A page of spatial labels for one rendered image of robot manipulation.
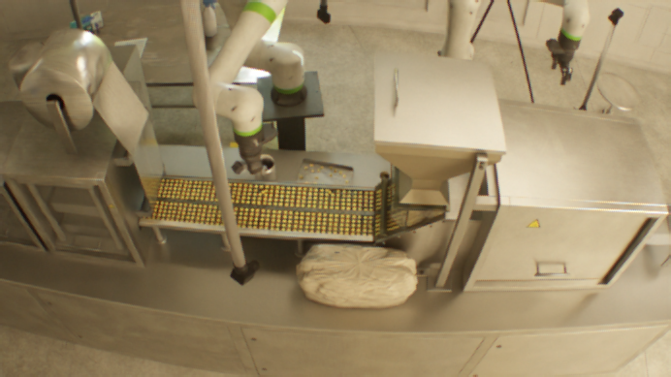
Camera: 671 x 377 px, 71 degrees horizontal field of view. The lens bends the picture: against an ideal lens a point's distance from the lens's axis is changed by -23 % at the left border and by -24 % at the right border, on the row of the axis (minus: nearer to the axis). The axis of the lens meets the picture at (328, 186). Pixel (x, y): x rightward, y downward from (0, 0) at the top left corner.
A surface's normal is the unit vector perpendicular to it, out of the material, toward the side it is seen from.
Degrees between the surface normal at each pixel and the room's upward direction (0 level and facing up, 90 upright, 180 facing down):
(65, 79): 90
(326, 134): 0
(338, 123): 0
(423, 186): 90
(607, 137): 0
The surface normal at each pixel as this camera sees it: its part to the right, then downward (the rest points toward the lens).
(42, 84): -0.07, 0.80
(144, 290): 0.00, -0.60
